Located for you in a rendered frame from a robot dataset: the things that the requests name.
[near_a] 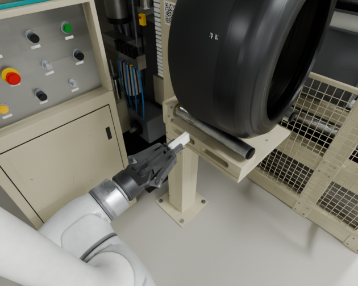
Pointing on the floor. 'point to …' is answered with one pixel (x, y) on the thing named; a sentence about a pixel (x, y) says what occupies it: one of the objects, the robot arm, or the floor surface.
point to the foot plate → (182, 218)
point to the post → (183, 183)
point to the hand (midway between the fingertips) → (178, 143)
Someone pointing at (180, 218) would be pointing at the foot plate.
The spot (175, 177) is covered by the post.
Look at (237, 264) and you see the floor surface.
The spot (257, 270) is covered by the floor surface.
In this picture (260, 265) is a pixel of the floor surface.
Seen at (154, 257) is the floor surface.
